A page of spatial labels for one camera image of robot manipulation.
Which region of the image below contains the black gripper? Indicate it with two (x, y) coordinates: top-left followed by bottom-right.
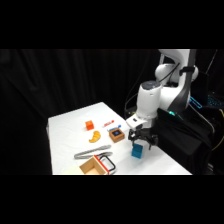
(128, 127), (158, 151)

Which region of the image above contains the blue cube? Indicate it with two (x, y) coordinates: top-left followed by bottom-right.
(130, 142), (145, 160)

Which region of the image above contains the wooden block with blue centre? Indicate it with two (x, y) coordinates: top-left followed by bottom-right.
(108, 127), (126, 144)

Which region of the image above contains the black cloth over stand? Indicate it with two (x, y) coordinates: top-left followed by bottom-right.
(155, 107), (215, 176)

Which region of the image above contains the red and white marker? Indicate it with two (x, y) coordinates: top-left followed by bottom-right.
(100, 120), (116, 128)

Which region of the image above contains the orange toy croissant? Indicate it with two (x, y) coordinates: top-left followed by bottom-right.
(88, 130), (102, 144)

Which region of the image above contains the wooden box with red rim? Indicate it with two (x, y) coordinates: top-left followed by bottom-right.
(78, 152), (118, 176)

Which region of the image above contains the blue lit strip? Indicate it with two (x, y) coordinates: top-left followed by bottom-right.
(189, 95), (204, 110)

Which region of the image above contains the blue lit keyboard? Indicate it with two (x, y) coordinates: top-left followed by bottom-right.
(207, 94), (224, 108)

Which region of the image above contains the black curtain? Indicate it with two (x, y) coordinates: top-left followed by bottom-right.
(0, 49), (224, 176)

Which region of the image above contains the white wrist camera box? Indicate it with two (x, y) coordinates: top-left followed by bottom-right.
(125, 115), (145, 130)

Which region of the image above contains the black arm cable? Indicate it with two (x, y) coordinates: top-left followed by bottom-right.
(161, 61), (182, 85)

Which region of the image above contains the yellow cable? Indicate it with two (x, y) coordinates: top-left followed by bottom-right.
(211, 109), (224, 152)

